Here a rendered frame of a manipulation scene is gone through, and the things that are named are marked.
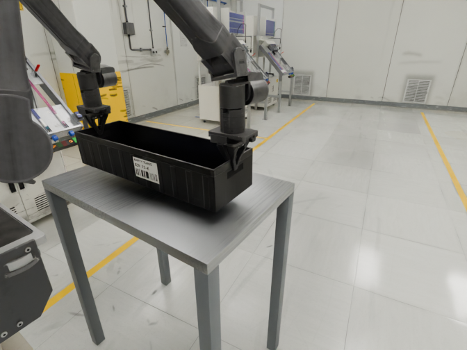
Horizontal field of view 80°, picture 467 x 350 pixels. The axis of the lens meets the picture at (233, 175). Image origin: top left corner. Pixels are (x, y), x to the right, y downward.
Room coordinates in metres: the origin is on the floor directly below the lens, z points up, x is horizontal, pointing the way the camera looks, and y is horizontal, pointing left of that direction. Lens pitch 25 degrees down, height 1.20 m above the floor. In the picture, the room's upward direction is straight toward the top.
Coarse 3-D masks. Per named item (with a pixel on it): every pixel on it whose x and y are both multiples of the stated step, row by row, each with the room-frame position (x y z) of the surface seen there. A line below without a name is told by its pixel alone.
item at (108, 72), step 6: (90, 54) 0.92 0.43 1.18; (96, 54) 0.93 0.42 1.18; (72, 60) 0.95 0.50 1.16; (90, 60) 0.91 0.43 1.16; (96, 60) 0.93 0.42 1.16; (78, 66) 0.94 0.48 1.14; (84, 66) 0.95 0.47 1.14; (90, 66) 0.91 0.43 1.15; (96, 66) 0.93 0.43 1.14; (102, 66) 0.99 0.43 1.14; (108, 66) 1.02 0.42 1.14; (90, 72) 0.92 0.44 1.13; (102, 72) 0.98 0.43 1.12; (108, 72) 1.01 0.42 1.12; (114, 72) 1.03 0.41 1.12; (102, 78) 0.98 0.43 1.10; (108, 78) 0.99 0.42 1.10; (114, 78) 1.02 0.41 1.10; (102, 84) 0.98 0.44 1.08; (108, 84) 1.00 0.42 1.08; (114, 84) 1.02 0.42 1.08
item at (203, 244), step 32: (64, 192) 0.75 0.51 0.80; (96, 192) 0.75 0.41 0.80; (128, 192) 0.75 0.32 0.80; (160, 192) 0.75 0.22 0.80; (256, 192) 0.75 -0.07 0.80; (288, 192) 0.77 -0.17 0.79; (64, 224) 0.82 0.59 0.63; (128, 224) 0.58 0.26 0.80; (160, 224) 0.58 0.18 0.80; (192, 224) 0.58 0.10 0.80; (224, 224) 0.58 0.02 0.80; (256, 224) 0.61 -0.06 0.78; (288, 224) 0.80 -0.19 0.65; (160, 256) 1.16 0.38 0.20; (192, 256) 0.46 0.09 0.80; (224, 256) 0.49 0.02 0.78; (96, 320) 0.83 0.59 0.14
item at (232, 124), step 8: (224, 112) 0.62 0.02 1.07; (232, 112) 0.61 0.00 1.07; (240, 112) 0.62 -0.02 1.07; (224, 120) 0.62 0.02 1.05; (232, 120) 0.61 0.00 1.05; (240, 120) 0.62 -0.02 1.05; (216, 128) 0.66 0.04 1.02; (224, 128) 0.62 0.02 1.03; (232, 128) 0.61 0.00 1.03; (240, 128) 0.62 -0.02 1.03; (248, 128) 0.65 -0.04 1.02; (208, 136) 0.64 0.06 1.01; (224, 136) 0.61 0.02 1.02; (232, 136) 0.60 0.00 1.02; (240, 136) 0.59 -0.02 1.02; (248, 136) 0.60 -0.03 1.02; (256, 136) 0.63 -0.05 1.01
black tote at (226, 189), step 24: (120, 120) 1.02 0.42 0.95; (96, 144) 0.82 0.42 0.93; (120, 144) 0.75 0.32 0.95; (144, 144) 0.96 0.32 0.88; (168, 144) 0.88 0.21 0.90; (192, 144) 0.82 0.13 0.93; (216, 144) 0.77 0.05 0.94; (120, 168) 0.77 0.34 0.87; (144, 168) 0.70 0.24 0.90; (168, 168) 0.65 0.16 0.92; (192, 168) 0.60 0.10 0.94; (216, 168) 0.58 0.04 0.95; (240, 168) 0.66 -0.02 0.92; (168, 192) 0.66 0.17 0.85; (192, 192) 0.61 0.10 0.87; (216, 192) 0.57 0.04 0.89; (240, 192) 0.66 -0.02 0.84
